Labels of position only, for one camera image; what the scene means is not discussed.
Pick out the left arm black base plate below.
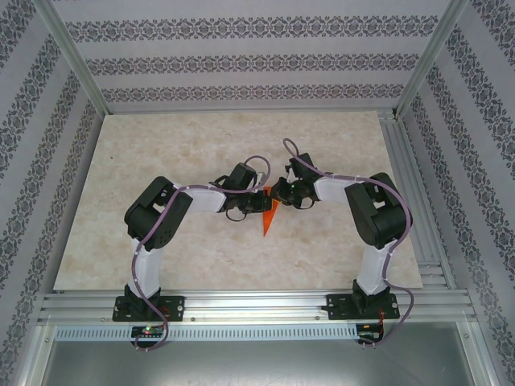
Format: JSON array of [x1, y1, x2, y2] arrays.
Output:
[[112, 295, 186, 322]]

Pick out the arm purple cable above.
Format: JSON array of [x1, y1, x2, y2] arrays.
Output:
[[282, 138, 416, 351], [132, 155, 271, 354]]

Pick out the orange square paper sheet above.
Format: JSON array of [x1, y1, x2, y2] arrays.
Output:
[[260, 187, 282, 237]]

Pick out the aluminium side rails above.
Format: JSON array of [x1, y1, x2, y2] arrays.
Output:
[[377, 110, 459, 291]]

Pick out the slotted grey cable duct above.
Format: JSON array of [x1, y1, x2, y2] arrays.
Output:
[[54, 323, 359, 342]]

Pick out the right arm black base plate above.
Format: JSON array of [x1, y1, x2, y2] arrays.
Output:
[[326, 293, 400, 322]]

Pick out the grey metal sheet panel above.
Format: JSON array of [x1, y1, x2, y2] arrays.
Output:
[[39, 339, 492, 386]]

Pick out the small circuit board green light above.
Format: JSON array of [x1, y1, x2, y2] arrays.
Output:
[[131, 325, 165, 339]]

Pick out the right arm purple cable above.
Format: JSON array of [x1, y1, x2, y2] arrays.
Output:
[[282, 138, 416, 351]]

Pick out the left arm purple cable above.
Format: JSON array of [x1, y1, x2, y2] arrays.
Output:
[[132, 155, 271, 354]]

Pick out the small circuit board blue light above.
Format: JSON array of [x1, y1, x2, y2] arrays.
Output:
[[356, 323, 385, 343]]

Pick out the long aluminium mounting rail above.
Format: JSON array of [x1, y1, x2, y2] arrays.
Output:
[[38, 289, 472, 322]]

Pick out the aluminium frame post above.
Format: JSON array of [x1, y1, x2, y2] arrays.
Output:
[[393, 0, 471, 120], [32, 0, 110, 117], [14, 323, 57, 386], [456, 320, 503, 386]]

